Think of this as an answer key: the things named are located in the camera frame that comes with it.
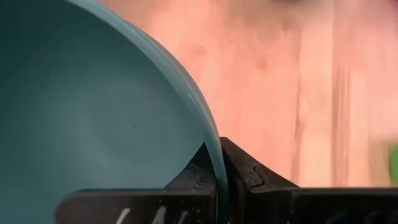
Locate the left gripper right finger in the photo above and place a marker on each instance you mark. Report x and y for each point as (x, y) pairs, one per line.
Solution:
(280, 205)

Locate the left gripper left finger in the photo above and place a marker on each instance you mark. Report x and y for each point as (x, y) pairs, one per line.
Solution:
(155, 205)

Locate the large blue bowl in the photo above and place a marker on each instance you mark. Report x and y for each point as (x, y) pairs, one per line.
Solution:
(93, 109)

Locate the small green bowl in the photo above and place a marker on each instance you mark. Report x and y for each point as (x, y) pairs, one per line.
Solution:
(395, 165)

